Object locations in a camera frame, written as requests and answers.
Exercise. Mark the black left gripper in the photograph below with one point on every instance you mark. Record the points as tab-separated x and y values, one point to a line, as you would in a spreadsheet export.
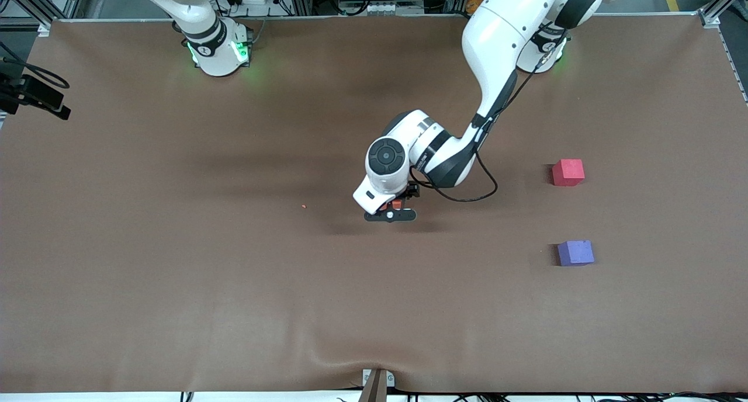
413	191

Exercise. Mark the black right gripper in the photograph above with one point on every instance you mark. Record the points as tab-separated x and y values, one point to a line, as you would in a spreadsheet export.
9	89

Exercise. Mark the orange foam block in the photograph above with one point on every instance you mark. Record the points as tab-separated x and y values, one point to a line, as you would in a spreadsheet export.
397	204

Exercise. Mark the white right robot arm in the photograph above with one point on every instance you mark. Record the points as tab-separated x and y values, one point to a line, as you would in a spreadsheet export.
216	57

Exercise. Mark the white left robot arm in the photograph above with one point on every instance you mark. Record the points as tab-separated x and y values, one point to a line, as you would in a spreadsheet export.
502	34

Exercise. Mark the brown table cloth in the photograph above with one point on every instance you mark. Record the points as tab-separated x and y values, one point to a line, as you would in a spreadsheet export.
234	285

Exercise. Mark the red foam block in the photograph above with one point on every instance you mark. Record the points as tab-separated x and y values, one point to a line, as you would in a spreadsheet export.
567	172

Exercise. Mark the purple foam block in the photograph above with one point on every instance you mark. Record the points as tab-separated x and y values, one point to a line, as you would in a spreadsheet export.
575	253

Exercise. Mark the aluminium frame profile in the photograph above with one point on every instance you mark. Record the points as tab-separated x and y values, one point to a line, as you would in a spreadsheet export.
32	3
711	17

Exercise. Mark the metal clamp bracket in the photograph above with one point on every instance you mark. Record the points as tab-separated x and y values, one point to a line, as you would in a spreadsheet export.
377	381

